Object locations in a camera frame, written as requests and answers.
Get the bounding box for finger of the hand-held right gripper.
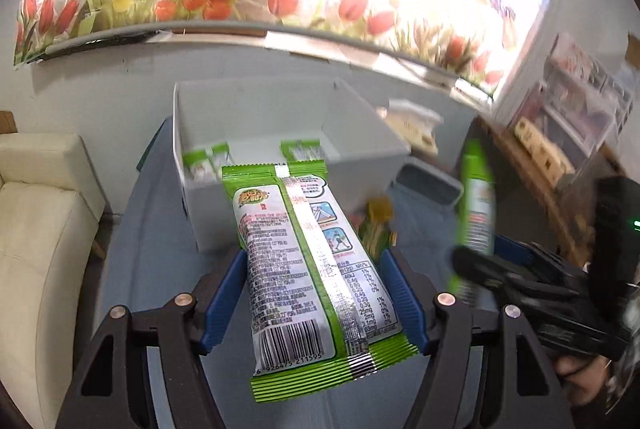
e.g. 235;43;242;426
450;245;541;305
492;234;551;270

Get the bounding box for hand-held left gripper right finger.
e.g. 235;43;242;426
380;246;576;429

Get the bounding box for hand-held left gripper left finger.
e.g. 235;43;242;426
55;246;251;429

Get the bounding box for white cardboard box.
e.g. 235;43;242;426
172;79;412;252

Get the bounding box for person's right hand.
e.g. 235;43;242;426
550;351;626;410

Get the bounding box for wooden shelf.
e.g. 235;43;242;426
475;114;640;270

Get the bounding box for grey plastic tray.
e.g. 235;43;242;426
395;159;463;210

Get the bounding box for yellow jelly cup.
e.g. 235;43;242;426
366;196;394;224

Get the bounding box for beige printed box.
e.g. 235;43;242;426
515;118;576;188

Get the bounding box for white paper box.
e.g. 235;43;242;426
387;99;443;154

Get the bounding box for transparent storage rack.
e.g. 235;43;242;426
510;33;637;170

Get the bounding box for cream leather sofa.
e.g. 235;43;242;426
0;134;108;429

